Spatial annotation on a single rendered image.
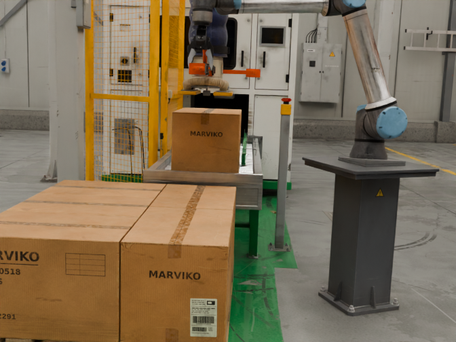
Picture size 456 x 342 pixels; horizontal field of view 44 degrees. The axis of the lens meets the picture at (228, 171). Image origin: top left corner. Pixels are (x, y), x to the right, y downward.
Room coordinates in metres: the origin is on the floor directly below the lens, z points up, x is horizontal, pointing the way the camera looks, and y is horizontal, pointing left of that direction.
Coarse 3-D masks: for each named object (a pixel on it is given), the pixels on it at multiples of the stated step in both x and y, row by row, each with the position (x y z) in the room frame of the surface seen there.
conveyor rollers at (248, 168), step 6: (240, 144) 5.44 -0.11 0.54; (240, 150) 4.91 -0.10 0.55; (246, 150) 4.92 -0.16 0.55; (240, 156) 4.54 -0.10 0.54; (246, 156) 4.54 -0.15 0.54; (240, 162) 4.18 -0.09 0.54; (246, 162) 4.18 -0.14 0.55; (168, 168) 3.75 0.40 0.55; (240, 168) 3.84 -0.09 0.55; (246, 168) 3.91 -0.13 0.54; (252, 168) 4.01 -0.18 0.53
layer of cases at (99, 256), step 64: (64, 192) 2.86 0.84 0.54; (128, 192) 2.92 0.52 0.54; (192, 192) 2.98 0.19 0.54; (0, 256) 2.02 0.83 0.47; (64, 256) 2.01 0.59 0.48; (128, 256) 2.00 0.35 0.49; (192, 256) 2.00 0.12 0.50; (0, 320) 2.02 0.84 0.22; (64, 320) 2.01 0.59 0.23; (128, 320) 2.00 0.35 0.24; (192, 320) 2.00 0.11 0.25
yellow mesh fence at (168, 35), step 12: (168, 0) 4.50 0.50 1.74; (180, 0) 5.55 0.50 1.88; (168, 12) 4.50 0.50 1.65; (180, 12) 5.43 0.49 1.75; (168, 24) 4.51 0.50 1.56; (180, 24) 5.55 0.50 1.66; (168, 36) 4.52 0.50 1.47; (180, 36) 5.47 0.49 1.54; (168, 48) 4.54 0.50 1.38; (180, 48) 5.55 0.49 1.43; (180, 60) 5.51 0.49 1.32; (168, 72) 4.71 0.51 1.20; (180, 72) 5.55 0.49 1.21; (168, 84) 4.71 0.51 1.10; (180, 84) 5.55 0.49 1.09; (180, 96) 5.48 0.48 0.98; (168, 108) 4.75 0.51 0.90; (180, 108) 5.55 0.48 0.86; (168, 120) 4.72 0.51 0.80; (168, 144) 4.79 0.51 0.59
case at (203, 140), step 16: (176, 112) 3.34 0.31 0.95; (192, 112) 3.37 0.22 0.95; (208, 112) 3.43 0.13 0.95; (224, 112) 3.49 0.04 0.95; (240, 112) 3.58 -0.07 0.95; (176, 128) 3.34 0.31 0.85; (192, 128) 3.33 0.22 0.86; (208, 128) 3.33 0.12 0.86; (224, 128) 3.33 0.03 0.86; (240, 128) 3.73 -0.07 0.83; (176, 144) 3.34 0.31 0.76; (192, 144) 3.33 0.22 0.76; (208, 144) 3.33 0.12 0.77; (224, 144) 3.33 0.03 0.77; (176, 160) 3.34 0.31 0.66; (192, 160) 3.33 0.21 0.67; (208, 160) 3.33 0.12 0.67; (224, 160) 3.33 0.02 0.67
